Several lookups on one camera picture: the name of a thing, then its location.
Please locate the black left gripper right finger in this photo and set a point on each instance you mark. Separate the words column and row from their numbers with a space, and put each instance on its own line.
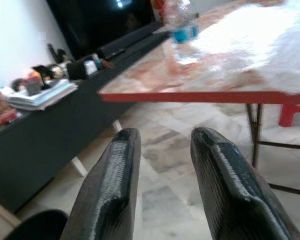
column 227, row 190

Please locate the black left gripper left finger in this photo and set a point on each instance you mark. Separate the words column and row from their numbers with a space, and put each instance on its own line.
column 107, row 190

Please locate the black television cabinet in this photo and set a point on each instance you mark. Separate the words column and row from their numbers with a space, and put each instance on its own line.
column 40, row 140

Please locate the red plastic stool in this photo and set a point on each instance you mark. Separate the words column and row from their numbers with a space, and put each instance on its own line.
column 290, row 113

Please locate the red-edged folding table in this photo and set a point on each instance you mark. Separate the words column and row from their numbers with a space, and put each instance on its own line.
column 190, row 97

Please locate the stack of books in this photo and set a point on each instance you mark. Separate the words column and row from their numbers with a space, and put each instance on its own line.
column 42, row 96

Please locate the white cup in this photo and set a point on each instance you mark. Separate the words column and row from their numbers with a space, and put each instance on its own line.
column 90, row 67

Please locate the black box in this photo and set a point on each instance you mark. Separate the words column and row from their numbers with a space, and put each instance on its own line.
column 76, row 70

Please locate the red packet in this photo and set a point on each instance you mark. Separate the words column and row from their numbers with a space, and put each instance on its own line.
column 6, row 117

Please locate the orange small toy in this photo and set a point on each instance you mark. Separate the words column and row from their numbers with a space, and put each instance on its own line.
column 108, row 64

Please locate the blue small figure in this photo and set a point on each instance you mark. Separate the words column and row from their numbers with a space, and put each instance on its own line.
column 99, row 62

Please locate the black tilted picture stand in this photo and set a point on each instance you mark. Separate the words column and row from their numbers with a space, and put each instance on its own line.
column 43, row 71

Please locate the black soundbar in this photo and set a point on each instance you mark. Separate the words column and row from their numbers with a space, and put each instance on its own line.
column 130, row 41

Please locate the clear bottle with blue label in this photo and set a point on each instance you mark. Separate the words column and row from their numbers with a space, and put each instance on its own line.
column 185, row 32

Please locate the black flat television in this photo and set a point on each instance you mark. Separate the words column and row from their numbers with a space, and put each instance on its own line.
column 95, row 22

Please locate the red printed package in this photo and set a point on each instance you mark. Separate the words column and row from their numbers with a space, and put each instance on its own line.
column 158, row 10

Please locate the dark metal table leg frame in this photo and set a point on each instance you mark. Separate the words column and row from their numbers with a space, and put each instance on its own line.
column 255, row 135

